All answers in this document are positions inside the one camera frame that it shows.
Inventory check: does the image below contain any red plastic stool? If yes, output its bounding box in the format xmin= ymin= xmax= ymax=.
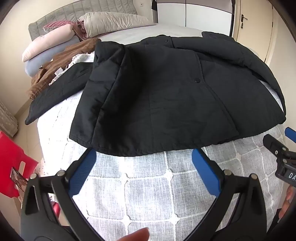
xmin=0 ymin=131 xmax=38 ymax=198

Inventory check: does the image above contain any white sliding-door wardrobe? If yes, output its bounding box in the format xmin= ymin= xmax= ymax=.
xmin=151 ymin=0 xmax=234 ymax=35

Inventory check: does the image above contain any blue-grey pillow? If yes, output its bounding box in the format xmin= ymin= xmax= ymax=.
xmin=25 ymin=37 xmax=80 ymax=77

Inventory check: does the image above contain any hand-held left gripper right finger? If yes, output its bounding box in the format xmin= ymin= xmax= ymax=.
xmin=192 ymin=148 xmax=269 ymax=241

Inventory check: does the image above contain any photo card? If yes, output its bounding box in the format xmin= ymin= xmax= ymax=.
xmin=10 ymin=169 xmax=27 ymax=193

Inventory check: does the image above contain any patterned beige curtain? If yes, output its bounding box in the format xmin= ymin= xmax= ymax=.
xmin=0 ymin=101 xmax=18 ymax=138

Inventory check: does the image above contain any brown cloth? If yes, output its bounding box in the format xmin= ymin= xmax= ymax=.
xmin=29 ymin=38 xmax=102 ymax=100

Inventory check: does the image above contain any pink blanket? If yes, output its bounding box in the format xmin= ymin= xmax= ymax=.
xmin=43 ymin=19 xmax=89 ymax=40

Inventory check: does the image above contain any black quilted garment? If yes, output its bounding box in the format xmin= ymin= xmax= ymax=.
xmin=25 ymin=62 xmax=95 ymax=126

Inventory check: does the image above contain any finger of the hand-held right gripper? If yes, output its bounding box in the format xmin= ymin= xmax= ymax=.
xmin=263 ymin=134 xmax=287 ymax=161
xmin=284 ymin=127 xmax=296 ymax=140

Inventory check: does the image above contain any white lace cloth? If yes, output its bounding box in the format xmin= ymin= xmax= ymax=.
xmin=50 ymin=52 xmax=95 ymax=86

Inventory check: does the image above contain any grey padded headboard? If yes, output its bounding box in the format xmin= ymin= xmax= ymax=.
xmin=28 ymin=0 xmax=145 ymax=43

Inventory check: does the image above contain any cream door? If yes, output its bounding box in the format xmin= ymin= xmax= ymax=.
xmin=232 ymin=0 xmax=274 ymax=65

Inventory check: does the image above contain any person's left hand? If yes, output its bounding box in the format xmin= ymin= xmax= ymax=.
xmin=120 ymin=227 xmax=151 ymax=241

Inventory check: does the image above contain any bed with grey sheet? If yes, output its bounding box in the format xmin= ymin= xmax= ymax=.
xmin=92 ymin=22 xmax=269 ymax=70

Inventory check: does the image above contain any person's right hand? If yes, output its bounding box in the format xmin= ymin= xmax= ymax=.
xmin=278 ymin=185 xmax=296 ymax=219

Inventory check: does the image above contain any beige crinkled pillow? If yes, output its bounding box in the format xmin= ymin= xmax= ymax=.
xmin=79 ymin=11 xmax=158 ymax=39

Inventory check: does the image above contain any cream pink pillow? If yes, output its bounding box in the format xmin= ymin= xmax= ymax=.
xmin=22 ymin=23 xmax=75 ymax=62

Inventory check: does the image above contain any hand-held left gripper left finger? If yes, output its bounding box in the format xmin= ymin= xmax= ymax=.
xmin=20 ymin=148 xmax=104 ymax=241

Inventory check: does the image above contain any black padded jacket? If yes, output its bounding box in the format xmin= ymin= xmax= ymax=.
xmin=69 ymin=31 xmax=287 ymax=158

